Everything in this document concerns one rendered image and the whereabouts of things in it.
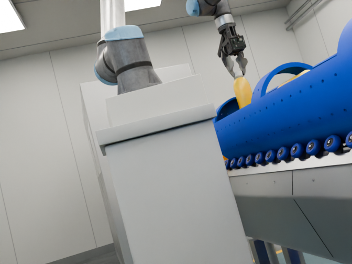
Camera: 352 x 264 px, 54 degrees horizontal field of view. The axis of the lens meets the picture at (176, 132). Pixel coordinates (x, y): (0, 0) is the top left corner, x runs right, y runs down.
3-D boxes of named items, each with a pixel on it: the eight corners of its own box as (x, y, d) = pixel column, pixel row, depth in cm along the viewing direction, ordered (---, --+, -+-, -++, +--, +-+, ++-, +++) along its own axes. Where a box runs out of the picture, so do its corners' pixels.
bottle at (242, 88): (252, 116, 138) (238, 72, 140) (239, 120, 143) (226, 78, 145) (262, 113, 142) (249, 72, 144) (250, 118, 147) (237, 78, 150)
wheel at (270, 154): (273, 149, 110) (278, 152, 110) (268, 146, 115) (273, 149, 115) (267, 162, 111) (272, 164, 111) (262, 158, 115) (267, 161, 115)
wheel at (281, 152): (286, 146, 103) (292, 149, 103) (280, 144, 107) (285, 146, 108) (279, 160, 103) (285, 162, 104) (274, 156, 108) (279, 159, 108)
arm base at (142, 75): (114, 102, 97) (105, 69, 98) (123, 109, 112) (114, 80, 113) (165, 86, 97) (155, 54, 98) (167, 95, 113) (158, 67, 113)
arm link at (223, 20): (212, 23, 148) (229, 21, 150) (215, 33, 147) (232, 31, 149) (218, 15, 140) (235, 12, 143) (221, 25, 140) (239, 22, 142)
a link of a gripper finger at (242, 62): (248, 72, 140) (239, 51, 140) (242, 76, 146) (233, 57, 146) (254, 69, 141) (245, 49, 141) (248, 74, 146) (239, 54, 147)
